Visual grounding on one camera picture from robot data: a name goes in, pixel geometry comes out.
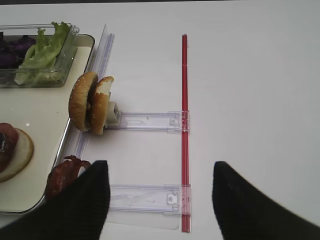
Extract clear plastic salad container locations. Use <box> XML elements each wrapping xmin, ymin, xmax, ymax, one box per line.
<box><xmin>0</xmin><ymin>21</ymin><xmax>79</xmax><ymax>88</ymax></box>

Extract cream metal tray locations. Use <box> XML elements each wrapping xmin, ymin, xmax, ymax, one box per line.
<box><xmin>0</xmin><ymin>34</ymin><xmax>95</xmax><ymax>215</ymax></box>

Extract bottom bun on tray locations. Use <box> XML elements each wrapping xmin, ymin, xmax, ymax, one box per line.
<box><xmin>0</xmin><ymin>128</ymin><xmax>34</xmax><ymax>182</ymax></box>

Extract sesame bun half rear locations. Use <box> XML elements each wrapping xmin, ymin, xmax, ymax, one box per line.
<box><xmin>89</xmin><ymin>76</ymin><xmax>114</xmax><ymax>135</ymax></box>

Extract clear meat holder rail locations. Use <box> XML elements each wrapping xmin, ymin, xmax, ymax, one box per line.
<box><xmin>109</xmin><ymin>184</ymin><xmax>191</xmax><ymax>215</ymax></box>

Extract sesame bun top front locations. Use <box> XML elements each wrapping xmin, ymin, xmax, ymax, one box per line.
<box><xmin>68</xmin><ymin>71</ymin><xmax>98</xmax><ymax>132</ymax></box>

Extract purple cabbage leaves pile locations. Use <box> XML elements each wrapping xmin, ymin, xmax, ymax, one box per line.
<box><xmin>0</xmin><ymin>31</ymin><xmax>36</xmax><ymax>69</ymax></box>

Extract white pusher block bun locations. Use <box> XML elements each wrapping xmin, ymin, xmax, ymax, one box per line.
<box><xmin>104</xmin><ymin>101</ymin><xmax>122</xmax><ymax>128</ymax></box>

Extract right red strip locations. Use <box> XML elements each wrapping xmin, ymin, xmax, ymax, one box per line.
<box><xmin>181</xmin><ymin>34</ymin><xmax>191</xmax><ymax>233</ymax></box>

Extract green lettuce leaves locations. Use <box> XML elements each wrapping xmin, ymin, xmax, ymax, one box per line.
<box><xmin>14</xmin><ymin>22</ymin><xmax>70</xmax><ymax>86</ymax></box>

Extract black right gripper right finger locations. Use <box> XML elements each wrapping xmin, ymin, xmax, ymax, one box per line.
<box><xmin>212</xmin><ymin>161</ymin><xmax>320</xmax><ymax>240</ymax></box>

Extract clear bun holder rail right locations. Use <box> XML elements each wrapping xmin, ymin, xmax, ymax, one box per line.
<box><xmin>104</xmin><ymin>111</ymin><xmax>190</xmax><ymax>133</ymax></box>

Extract bacon slice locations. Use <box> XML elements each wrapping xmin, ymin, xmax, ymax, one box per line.
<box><xmin>44</xmin><ymin>155</ymin><xmax>91</xmax><ymax>200</ymax></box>

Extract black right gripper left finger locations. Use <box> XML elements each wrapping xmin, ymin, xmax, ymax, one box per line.
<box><xmin>0</xmin><ymin>160</ymin><xmax>110</xmax><ymax>240</ymax></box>

